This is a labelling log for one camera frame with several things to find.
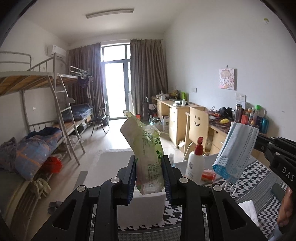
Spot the green white plastic bag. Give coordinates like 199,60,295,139
120,110,164,194

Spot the blue surgical face mask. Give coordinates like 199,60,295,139
212,122,259,184

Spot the person's right hand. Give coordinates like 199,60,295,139
277,187,293,227

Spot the white lotion pump bottle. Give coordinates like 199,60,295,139
185,137,205,184

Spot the orange red snack packet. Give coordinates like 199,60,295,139
201,169,216,182

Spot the white foam box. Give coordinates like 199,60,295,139
83,148,167,227

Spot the houndstooth table mat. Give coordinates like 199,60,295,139
118,159,287,240

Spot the white bucket on floor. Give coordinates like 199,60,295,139
149,117,163,132

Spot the wooden smiley face chair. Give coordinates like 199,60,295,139
183,107,209,161

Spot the white tissue on mat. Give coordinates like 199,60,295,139
238,200,259,227

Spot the yellow object on desk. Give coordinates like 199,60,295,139
220,118,230,124

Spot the long wooden desk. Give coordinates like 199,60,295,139
152,97,230,156

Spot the black folding chair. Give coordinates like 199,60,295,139
90,101,110,135

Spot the red plastic bag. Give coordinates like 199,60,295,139
42,157,63,173

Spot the dark blue folded bedding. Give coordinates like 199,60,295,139
62,103,93,122

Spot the blue orange rolled quilt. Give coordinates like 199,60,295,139
15,127,62,181

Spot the right brown curtain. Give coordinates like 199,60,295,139
130,39,168,115

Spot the brown curtain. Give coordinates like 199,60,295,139
67,43,105,115
130,39,168,115

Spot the metal bunk bed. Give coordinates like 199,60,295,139
1,51,96,226

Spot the glass balcony door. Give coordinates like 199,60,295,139
101,43,132,120

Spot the left brown curtain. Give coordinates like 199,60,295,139
67,43,105,115

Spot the ceiling tube light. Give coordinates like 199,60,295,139
85,9,134,19

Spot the pink cartoon wall poster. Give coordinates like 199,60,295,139
219,68,235,90

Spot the white wall air conditioner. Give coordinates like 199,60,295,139
47,45,66,59

